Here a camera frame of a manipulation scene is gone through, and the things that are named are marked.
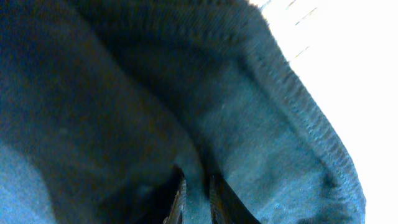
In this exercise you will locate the black t-shirt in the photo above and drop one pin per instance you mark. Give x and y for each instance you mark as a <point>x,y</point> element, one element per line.
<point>100,100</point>

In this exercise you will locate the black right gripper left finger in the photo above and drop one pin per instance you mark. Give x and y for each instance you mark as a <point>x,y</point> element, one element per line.
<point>166,203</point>

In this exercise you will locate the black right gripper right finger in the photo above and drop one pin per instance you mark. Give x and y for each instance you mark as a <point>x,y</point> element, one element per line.
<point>226,207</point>

